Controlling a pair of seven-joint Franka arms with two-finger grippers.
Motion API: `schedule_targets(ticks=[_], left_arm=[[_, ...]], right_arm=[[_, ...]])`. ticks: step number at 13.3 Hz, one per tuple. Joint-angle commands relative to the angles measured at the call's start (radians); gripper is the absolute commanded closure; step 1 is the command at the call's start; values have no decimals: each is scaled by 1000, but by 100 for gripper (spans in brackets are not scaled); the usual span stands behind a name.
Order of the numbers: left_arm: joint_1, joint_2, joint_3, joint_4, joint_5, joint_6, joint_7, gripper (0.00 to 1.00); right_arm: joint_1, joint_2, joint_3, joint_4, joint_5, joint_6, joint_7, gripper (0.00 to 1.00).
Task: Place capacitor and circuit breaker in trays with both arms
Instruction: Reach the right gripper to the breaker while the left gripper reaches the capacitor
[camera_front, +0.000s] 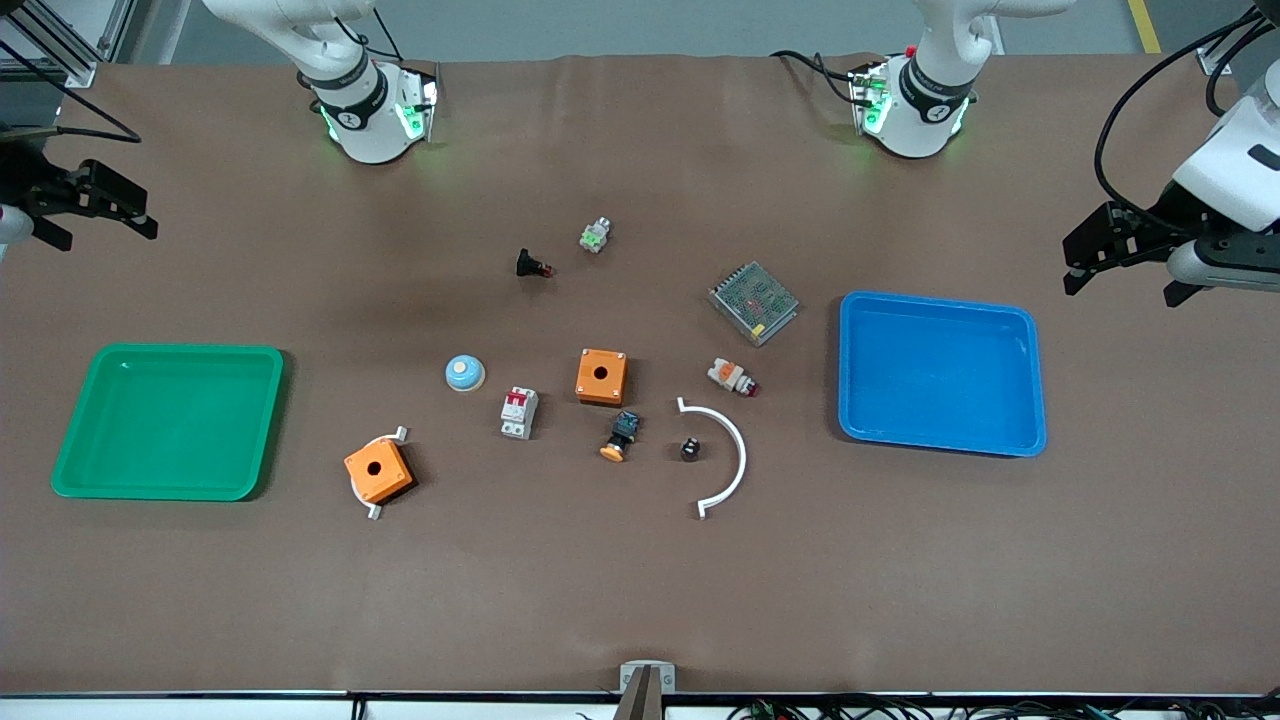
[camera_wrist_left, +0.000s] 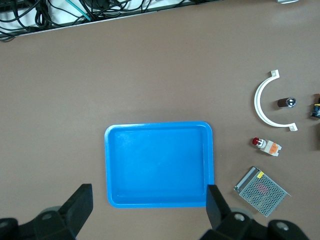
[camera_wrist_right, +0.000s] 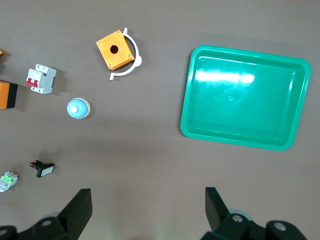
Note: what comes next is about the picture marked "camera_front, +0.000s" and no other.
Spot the blue plastic tray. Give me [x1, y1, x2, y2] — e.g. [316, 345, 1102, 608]
[838, 291, 1048, 458]

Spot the metal mesh power supply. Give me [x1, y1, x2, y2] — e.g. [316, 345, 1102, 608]
[708, 261, 801, 347]

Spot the orange box with bracket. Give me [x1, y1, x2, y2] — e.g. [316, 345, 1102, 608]
[350, 425, 410, 521]

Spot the black base cable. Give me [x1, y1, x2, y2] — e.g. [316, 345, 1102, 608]
[769, 49, 863, 104]

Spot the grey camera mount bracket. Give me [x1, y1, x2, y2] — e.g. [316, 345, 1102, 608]
[612, 661, 677, 720]

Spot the brown table mat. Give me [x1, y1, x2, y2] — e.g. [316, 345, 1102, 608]
[0, 53, 1280, 697]

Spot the aluminium frame profile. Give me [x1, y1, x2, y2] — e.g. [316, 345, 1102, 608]
[1195, 0, 1280, 77]
[0, 0, 136, 89]

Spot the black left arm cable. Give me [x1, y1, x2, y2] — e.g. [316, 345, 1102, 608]
[1094, 0, 1280, 216]

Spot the green plastic tray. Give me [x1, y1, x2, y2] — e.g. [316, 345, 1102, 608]
[51, 343, 286, 502]

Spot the orange button box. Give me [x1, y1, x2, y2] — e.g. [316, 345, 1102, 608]
[575, 348, 630, 407]
[344, 440, 416, 505]

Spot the red white orange switch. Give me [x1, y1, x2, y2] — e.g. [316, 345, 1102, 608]
[707, 358, 760, 398]

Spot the large white curved bracket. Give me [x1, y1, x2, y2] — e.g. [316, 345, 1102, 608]
[676, 397, 748, 520]

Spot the orange capped push button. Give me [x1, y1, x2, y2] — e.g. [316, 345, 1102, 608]
[599, 410, 642, 463]

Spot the white red circuit breaker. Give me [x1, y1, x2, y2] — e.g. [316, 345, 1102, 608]
[500, 386, 540, 441]

